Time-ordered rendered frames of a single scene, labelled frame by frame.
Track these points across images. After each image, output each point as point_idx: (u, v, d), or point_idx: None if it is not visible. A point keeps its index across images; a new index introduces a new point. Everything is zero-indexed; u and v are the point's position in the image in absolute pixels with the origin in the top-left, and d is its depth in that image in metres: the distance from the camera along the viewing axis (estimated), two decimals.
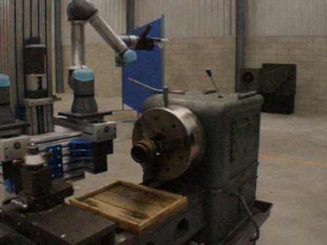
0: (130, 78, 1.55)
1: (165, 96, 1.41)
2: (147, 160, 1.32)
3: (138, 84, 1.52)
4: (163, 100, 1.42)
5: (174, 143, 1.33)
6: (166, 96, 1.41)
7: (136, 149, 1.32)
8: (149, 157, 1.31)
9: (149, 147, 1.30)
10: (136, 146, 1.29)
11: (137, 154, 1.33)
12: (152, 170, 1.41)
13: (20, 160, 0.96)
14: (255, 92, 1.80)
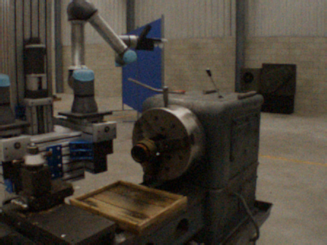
0: (130, 78, 1.55)
1: (165, 96, 1.41)
2: (147, 160, 1.32)
3: (138, 84, 1.52)
4: (163, 100, 1.42)
5: (174, 143, 1.33)
6: (166, 96, 1.41)
7: (136, 149, 1.32)
8: (149, 157, 1.31)
9: (149, 147, 1.30)
10: (136, 146, 1.29)
11: (137, 154, 1.33)
12: (152, 170, 1.41)
13: (20, 160, 0.96)
14: (255, 92, 1.80)
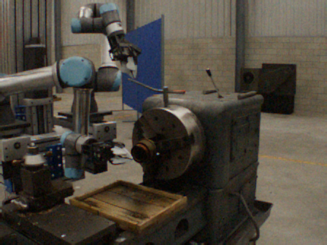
0: (130, 78, 1.55)
1: (165, 96, 1.41)
2: (147, 160, 1.32)
3: (138, 84, 1.52)
4: (163, 100, 1.42)
5: (174, 143, 1.33)
6: (166, 96, 1.41)
7: (136, 149, 1.32)
8: (149, 157, 1.31)
9: (149, 147, 1.30)
10: (136, 146, 1.29)
11: (137, 154, 1.33)
12: (152, 170, 1.41)
13: (20, 160, 0.96)
14: (255, 92, 1.80)
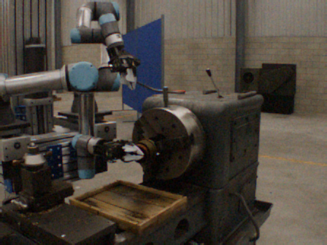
0: None
1: (165, 96, 1.41)
2: (147, 160, 1.32)
3: (138, 84, 1.52)
4: (163, 100, 1.42)
5: (174, 143, 1.33)
6: (166, 96, 1.41)
7: None
8: (149, 157, 1.31)
9: (149, 147, 1.30)
10: (136, 146, 1.29)
11: (137, 154, 1.33)
12: (152, 170, 1.41)
13: (20, 160, 0.96)
14: (255, 92, 1.80)
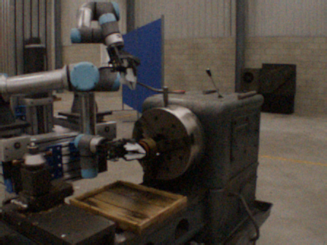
0: None
1: (165, 96, 1.41)
2: (147, 159, 1.32)
3: (138, 84, 1.52)
4: (163, 100, 1.42)
5: (174, 143, 1.33)
6: (166, 96, 1.41)
7: None
8: (149, 155, 1.31)
9: (150, 146, 1.31)
10: (137, 143, 1.30)
11: (138, 153, 1.34)
12: (152, 170, 1.41)
13: (20, 160, 0.96)
14: (255, 92, 1.80)
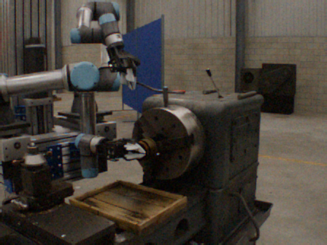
0: None
1: (165, 96, 1.41)
2: (147, 159, 1.32)
3: (138, 84, 1.52)
4: (163, 100, 1.42)
5: (174, 143, 1.33)
6: (166, 96, 1.41)
7: None
8: (149, 155, 1.31)
9: (150, 146, 1.31)
10: (137, 143, 1.30)
11: (138, 152, 1.34)
12: (152, 170, 1.41)
13: (20, 160, 0.96)
14: (255, 92, 1.80)
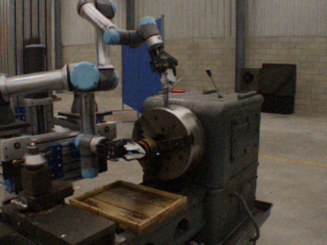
0: (179, 77, 1.61)
1: (163, 96, 1.42)
2: (147, 159, 1.32)
3: (176, 83, 1.56)
4: (163, 100, 1.43)
5: (174, 143, 1.33)
6: (163, 96, 1.42)
7: None
8: (149, 155, 1.31)
9: (150, 146, 1.31)
10: (137, 143, 1.30)
11: (138, 152, 1.34)
12: (152, 170, 1.41)
13: (20, 160, 0.96)
14: (255, 92, 1.80)
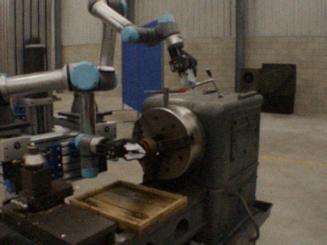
0: (209, 79, 1.50)
1: (163, 95, 1.43)
2: (147, 159, 1.32)
3: (198, 84, 1.48)
4: (165, 100, 1.43)
5: (174, 143, 1.33)
6: (163, 96, 1.42)
7: None
8: (149, 154, 1.31)
9: (150, 145, 1.31)
10: (137, 143, 1.30)
11: (138, 152, 1.34)
12: (152, 170, 1.41)
13: (20, 160, 0.96)
14: (255, 92, 1.80)
